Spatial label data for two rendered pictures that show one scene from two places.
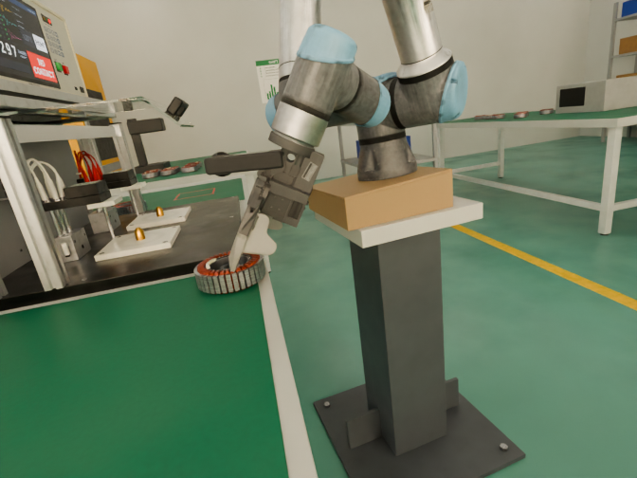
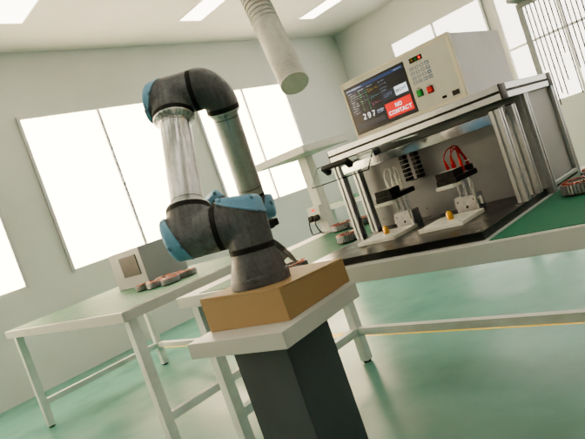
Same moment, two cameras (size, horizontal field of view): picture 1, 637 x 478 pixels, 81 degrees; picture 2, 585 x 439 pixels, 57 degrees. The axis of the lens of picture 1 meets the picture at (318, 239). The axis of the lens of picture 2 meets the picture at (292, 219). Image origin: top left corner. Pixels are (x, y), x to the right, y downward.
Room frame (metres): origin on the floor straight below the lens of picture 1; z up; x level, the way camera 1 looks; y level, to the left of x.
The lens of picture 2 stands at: (2.15, -0.86, 1.02)
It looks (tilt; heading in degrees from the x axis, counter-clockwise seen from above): 3 degrees down; 145
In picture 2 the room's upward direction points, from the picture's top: 19 degrees counter-clockwise
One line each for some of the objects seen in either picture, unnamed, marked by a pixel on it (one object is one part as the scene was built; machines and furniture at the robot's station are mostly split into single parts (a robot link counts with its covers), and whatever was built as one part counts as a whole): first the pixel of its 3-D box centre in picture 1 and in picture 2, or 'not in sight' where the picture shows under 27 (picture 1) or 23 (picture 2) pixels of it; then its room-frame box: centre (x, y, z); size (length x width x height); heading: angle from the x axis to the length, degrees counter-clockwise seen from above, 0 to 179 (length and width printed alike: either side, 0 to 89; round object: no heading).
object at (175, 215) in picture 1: (161, 217); (451, 220); (1.06, 0.44, 0.78); 0.15 x 0.15 x 0.01; 10
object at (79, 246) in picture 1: (69, 245); (407, 217); (0.80, 0.54, 0.80); 0.08 x 0.05 x 0.06; 10
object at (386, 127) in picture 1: (379, 105); (241, 219); (0.96, -0.19, 0.99); 0.13 x 0.12 x 0.14; 50
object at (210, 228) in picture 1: (148, 235); (421, 232); (0.94, 0.43, 0.76); 0.64 x 0.47 x 0.02; 10
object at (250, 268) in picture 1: (230, 270); (292, 267); (0.58, 0.15, 0.77); 0.11 x 0.11 x 0.04
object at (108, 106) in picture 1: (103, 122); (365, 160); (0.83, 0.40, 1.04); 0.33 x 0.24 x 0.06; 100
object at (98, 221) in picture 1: (104, 219); (469, 202); (1.03, 0.58, 0.80); 0.08 x 0.05 x 0.06; 10
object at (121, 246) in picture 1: (141, 241); (387, 234); (0.82, 0.40, 0.78); 0.15 x 0.15 x 0.01; 10
